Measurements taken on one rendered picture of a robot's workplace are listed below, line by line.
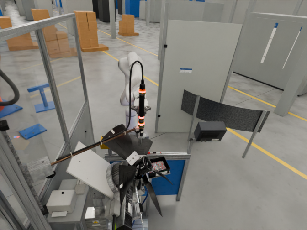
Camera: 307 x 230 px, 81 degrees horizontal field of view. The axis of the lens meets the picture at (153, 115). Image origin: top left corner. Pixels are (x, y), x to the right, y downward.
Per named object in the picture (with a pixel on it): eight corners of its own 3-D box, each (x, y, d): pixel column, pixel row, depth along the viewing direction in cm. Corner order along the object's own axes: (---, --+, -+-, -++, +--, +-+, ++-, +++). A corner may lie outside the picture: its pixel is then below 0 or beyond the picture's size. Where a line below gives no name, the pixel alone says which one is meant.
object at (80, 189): (73, 196, 145) (72, 194, 144) (77, 180, 157) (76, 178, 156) (84, 195, 146) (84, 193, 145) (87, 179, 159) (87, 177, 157)
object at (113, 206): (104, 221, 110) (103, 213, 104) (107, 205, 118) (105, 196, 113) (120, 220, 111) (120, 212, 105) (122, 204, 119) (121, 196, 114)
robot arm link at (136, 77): (119, 67, 144) (125, 101, 134) (138, 62, 143) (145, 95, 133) (123, 73, 153) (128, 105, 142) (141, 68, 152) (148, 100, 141)
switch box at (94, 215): (88, 232, 145) (84, 218, 133) (90, 221, 152) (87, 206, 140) (107, 232, 146) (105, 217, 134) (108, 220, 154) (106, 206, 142)
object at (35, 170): (31, 185, 86) (25, 173, 82) (28, 175, 91) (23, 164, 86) (54, 174, 92) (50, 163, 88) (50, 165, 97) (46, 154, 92)
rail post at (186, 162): (176, 201, 239) (185, 159, 196) (176, 198, 242) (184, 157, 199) (179, 201, 239) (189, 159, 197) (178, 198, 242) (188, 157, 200)
